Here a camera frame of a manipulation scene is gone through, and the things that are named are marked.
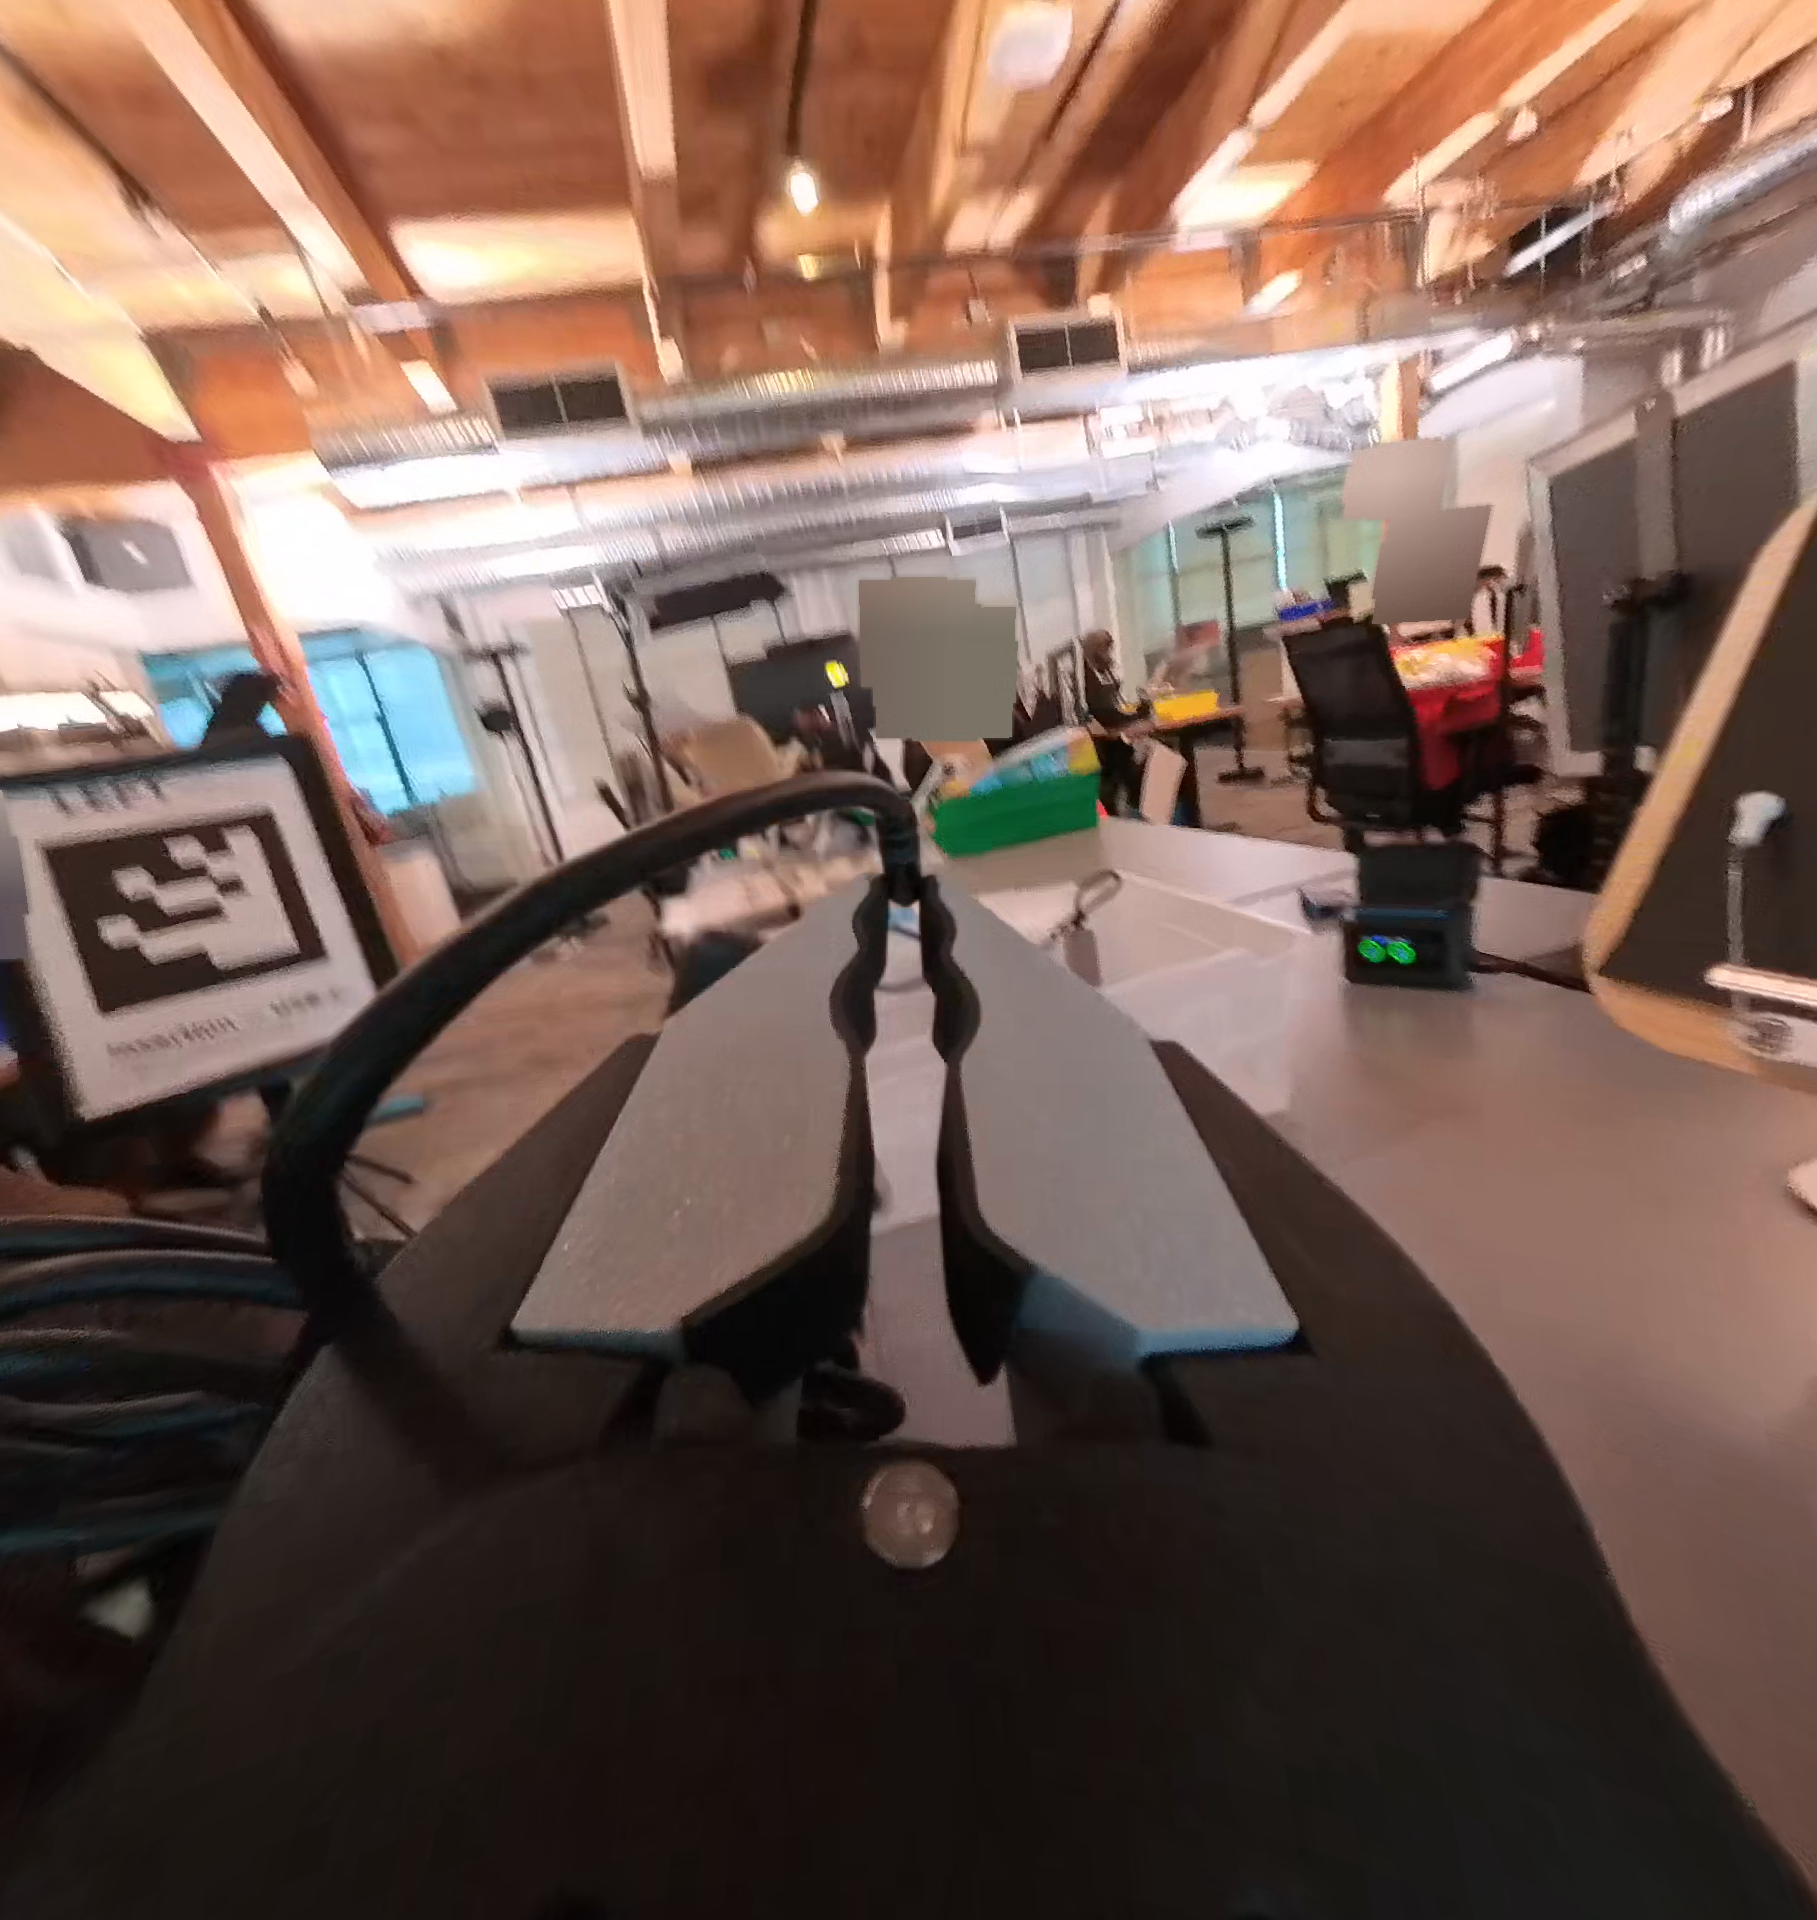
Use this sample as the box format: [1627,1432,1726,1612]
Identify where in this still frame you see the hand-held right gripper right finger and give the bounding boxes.
[923,873,1302,1384]

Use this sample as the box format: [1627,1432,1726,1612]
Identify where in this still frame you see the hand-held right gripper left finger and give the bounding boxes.
[511,877,910,1404]

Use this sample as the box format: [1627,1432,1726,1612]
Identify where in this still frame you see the black usb-c cable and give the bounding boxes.
[259,777,931,1464]

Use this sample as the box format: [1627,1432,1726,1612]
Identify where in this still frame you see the white plastic tray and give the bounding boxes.
[979,864,1355,1085]

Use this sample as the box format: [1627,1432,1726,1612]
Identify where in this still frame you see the green plastic bin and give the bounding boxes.
[927,762,1107,861]

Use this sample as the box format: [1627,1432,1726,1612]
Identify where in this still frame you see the small black box green lights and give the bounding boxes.
[1340,843,1482,992]

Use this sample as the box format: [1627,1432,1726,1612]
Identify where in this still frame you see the black office chair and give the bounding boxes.
[1279,616,1514,846]

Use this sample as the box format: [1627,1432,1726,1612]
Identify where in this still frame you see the black tripod stand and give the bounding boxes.
[1198,513,1272,784]

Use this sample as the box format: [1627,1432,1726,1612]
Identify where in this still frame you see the red table cover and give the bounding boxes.
[1386,631,1548,790]

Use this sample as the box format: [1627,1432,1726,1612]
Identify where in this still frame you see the wood-framed display on white stand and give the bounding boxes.
[1580,435,1817,1240]

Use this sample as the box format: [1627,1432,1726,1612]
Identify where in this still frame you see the grey panel monitor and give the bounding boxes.
[1524,299,1817,771]

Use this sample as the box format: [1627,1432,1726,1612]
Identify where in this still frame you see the black lanyard with tag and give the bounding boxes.
[1041,866,1129,985]

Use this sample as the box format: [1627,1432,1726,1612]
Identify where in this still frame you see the bundle of dark cables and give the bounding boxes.
[0,1213,316,1584]

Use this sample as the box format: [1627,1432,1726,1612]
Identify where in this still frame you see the thin white cable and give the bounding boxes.
[1724,790,1789,978]

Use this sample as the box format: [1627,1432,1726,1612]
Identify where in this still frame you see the silver ventilation duct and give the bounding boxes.
[308,352,1158,579]

